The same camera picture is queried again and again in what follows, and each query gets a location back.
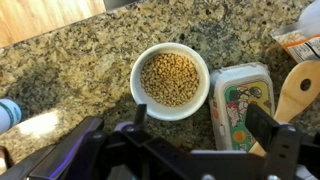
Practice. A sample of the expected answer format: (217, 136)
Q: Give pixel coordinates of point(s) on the white bowl holding grains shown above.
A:
(170, 113)

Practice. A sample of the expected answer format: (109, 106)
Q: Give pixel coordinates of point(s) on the brown grains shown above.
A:
(170, 80)

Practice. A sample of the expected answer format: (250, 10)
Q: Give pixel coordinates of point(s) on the wooden spoon with holes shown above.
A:
(296, 98)

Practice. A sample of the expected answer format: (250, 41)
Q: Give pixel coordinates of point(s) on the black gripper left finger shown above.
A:
(140, 156)

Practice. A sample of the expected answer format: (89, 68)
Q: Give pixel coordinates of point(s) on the clear plastic food bag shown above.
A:
(303, 46)

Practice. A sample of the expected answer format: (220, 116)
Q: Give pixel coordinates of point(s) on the plastic food package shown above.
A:
(246, 103)

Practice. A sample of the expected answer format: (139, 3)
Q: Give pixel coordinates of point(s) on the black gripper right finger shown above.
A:
(283, 153)

